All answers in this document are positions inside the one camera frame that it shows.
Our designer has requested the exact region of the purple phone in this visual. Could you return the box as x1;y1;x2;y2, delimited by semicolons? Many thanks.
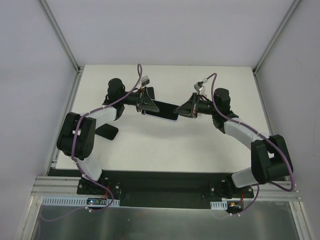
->
146;100;179;122

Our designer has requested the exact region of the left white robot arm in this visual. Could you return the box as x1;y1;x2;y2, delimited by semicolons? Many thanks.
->
56;76;160;195

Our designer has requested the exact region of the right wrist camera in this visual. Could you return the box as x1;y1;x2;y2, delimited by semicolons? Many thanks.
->
193;81;205;95

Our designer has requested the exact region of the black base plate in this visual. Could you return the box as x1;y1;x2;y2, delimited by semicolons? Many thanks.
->
77;170;254;209

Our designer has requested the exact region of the right white cable duct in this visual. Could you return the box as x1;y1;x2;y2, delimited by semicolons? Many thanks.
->
210;200;228;211

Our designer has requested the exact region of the white cable duct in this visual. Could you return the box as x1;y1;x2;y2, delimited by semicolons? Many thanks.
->
42;196;120;208
210;200;228;211

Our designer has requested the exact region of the left aluminium frame post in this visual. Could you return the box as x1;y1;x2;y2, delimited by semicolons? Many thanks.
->
37;0;81;73

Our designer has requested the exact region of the aluminium frame post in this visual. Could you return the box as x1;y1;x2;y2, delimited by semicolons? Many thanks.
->
37;0;81;73
252;0;303;76

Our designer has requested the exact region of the aluminium rail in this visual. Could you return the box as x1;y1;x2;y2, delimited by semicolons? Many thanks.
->
31;174;83;196

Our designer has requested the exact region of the left white cable duct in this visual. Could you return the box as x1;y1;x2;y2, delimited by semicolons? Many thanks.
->
42;196;120;208

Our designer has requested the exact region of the right aluminium frame post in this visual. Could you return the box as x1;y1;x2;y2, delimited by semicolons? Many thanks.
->
252;0;303;76

